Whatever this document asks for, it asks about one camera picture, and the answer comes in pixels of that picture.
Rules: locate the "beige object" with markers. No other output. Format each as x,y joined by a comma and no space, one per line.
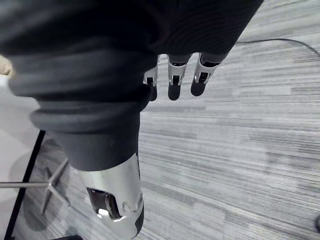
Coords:
4,65

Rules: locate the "white table with black edge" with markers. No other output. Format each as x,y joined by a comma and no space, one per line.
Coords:
17,140

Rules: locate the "silver metal cross-base stand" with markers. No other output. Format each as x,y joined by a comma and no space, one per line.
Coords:
50,183

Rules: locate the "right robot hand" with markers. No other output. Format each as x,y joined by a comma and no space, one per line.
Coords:
82,75

